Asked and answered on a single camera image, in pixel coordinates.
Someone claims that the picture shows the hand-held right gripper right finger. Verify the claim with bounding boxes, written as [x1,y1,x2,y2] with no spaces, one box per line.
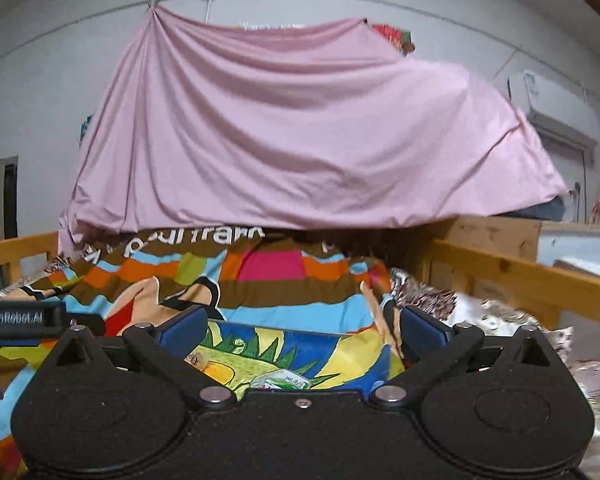
[370,305,563,407]

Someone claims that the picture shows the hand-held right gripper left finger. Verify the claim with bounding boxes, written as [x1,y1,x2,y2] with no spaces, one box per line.
[47,305,236,407]

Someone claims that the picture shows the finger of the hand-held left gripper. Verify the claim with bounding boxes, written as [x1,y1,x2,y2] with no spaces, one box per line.
[66,312,107,337]

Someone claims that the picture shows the floral patterned blanket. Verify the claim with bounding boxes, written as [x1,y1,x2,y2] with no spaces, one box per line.
[389,266,600,480]

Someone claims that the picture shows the green white snack packet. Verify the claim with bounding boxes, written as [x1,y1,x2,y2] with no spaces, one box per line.
[249,367,312,392]

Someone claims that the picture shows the colourful printed blanket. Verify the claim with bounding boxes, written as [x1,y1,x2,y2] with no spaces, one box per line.
[0,227,406,478]

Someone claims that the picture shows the pink bed sheet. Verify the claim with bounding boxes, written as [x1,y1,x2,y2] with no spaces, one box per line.
[57,4,570,256]

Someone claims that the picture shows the white air conditioner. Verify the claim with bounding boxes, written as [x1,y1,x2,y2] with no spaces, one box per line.
[505,70,600,153]

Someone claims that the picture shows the wooden bed frame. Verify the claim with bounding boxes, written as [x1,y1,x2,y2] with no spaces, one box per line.
[0,215,600,332]

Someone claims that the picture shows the red wall decoration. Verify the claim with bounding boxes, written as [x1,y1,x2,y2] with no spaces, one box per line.
[370,22,417,57]

